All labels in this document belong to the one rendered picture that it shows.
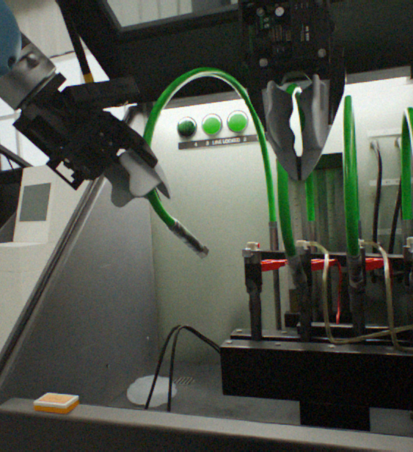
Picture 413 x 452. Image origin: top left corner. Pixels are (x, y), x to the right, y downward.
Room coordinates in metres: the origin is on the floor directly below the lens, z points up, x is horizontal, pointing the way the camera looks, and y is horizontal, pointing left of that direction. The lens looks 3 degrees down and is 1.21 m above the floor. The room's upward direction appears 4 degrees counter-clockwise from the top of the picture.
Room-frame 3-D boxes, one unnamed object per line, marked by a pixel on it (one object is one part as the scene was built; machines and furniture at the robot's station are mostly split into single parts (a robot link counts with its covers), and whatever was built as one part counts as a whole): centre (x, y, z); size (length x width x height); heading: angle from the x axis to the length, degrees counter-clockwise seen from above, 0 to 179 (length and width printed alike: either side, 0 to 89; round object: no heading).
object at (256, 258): (0.75, -0.08, 1.02); 0.05 x 0.03 x 0.21; 160
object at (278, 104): (0.43, -0.08, 1.27); 0.06 x 0.03 x 0.09; 160
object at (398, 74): (1.01, -0.18, 1.43); 0.54 x 0.03 x 0.02; 70
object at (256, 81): (0.46, -0.08, 1.32); 0.05 x 0.02 x 0.09; 70
